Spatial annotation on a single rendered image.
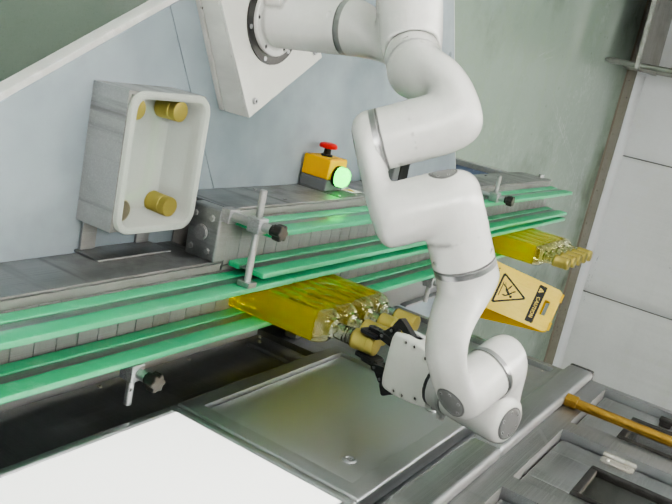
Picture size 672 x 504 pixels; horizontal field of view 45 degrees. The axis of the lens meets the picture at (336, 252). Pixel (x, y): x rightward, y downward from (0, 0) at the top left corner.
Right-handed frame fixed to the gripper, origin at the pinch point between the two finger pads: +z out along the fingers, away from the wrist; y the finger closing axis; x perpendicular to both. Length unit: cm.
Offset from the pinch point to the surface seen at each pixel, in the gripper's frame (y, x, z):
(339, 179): 19.6, -22.8, 39.3
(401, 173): 21, -52, 48
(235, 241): 9.4, 11.2, 26.8
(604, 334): -132, -554, 222
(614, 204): -22, -546, 244
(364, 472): -12.8, 12.4, -15.1
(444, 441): -12.0, -7.5, -13.8
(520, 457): -14.4, -21.8, -20.0
